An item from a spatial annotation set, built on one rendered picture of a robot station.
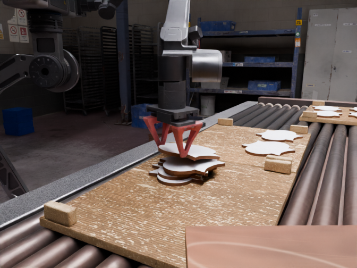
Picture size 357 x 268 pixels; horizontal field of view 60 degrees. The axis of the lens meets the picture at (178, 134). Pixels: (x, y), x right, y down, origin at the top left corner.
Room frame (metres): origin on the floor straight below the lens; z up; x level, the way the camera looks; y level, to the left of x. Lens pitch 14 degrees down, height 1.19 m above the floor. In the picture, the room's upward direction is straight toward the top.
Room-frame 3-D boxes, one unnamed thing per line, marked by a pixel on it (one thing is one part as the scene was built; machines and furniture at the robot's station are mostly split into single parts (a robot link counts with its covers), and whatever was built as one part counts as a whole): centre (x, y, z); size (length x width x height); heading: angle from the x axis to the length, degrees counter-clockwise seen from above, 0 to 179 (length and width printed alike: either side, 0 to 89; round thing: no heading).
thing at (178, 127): (0.61, 0.00, 1.04); 0.07 x 0.07 x 0.09; 40
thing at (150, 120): (0.65, 0.03, 1.04); 0.07 x 0.07 x 0.09; 40
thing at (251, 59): (5.33, -1.36, 1.14); 0.50 x 0.38 x 0.11; 77
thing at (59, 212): (0.45, 0.19, 0.95); 0.06 x 0.02 x 0.03; 62
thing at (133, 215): (0.56, -0.02, 0.93); 0.41 x 0.35 x 0.02; 152
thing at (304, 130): (1.04, -0.42, 0.95); 0.06 x 0.02 x 0.03; 63
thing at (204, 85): (5.63, -0.65, 0.74); 0.44 x 0.36 x 0.20; 55
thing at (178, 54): (0.63, 0.01, 1.17); 0.07 x 0.06 x 0.07; 88
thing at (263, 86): (5.34, -1.49, 0.72); 0.50 x 0.38 x 0.16; 61
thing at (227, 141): (0.93, -0.21, 0.93); 0.41 x 0.35 x 0.02; 153
